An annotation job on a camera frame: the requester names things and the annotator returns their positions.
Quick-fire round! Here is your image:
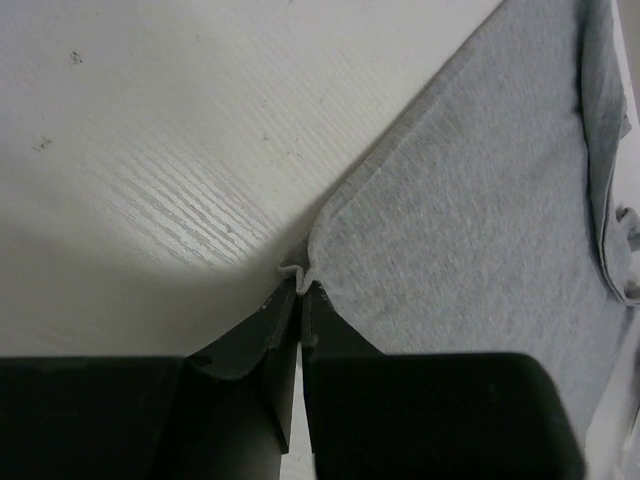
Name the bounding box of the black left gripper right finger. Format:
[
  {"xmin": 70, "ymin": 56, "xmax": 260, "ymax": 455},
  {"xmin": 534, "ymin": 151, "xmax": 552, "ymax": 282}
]
[{"xmin": 301, "ymin": 284, "xmax": 586, "ymax": 480}]

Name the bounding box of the grey tank top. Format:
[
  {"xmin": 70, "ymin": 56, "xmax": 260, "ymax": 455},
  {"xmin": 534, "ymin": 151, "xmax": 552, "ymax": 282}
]
[{"xmin": 280, "ymin": 1, "xmax": 639, "ymax": 440}]

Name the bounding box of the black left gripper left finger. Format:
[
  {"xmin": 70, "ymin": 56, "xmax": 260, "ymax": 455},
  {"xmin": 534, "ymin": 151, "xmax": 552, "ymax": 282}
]
[{"xmin": 1, "ymin": 281, "xmax": 297, "ymax": 479}]

